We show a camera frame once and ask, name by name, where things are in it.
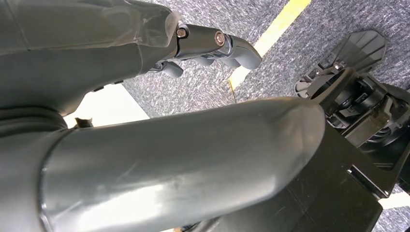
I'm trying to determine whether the black robot leg and foot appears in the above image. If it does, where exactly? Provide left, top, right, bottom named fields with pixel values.
left=192, top=29, right=410, bottom=232
left=397, top=153, right=410, bottom=195

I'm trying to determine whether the white floor tape line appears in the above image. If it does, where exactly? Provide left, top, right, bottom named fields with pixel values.
left=379, top=191, right=410, bottom=211

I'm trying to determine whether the yellow floor tape line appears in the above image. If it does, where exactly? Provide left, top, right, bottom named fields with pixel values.
left=228, top=0, right=312, bottom=104

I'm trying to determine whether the ribbed grey left arm sleeve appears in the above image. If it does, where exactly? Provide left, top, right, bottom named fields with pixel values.
left=0, top=107, right=69, bottom=139

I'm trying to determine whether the white flat panel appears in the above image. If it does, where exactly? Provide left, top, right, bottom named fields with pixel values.
left=63, top=83, right=151, bottom=130

